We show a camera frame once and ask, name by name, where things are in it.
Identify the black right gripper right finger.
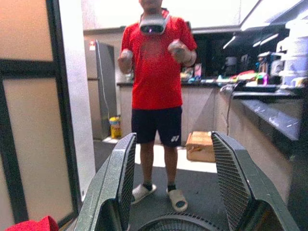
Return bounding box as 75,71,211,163
210,131,301,231

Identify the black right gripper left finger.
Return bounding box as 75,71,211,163
73,132,137,231

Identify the red cloth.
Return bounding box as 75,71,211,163
4,216,60,231

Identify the white slipper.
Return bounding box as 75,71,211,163
166,189,188,212
131,183,157,205

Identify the brown cardboard box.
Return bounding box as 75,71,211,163
185,131,216,163

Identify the yellow bottle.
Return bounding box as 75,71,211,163
109,115,122,139

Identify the dark kitchen counter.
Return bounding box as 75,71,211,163
116,79,308,217

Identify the grey refrigerator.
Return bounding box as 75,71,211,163
84,39,118,141

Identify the black framed frosted door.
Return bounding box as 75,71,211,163
0,0,82,228

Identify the person in red shirt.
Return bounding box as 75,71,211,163
117,0,198,213

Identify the white VR controller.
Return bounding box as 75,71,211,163
167,40,197,67
118,49,134,73

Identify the white kitchen appliance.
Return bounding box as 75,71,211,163
276,19,308,86

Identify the strip light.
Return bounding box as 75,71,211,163
222,35,237,49
252,33,280,48

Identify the grey VR headset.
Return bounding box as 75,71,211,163
139,14,171,37

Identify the white cable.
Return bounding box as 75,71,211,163
95,40,110,117

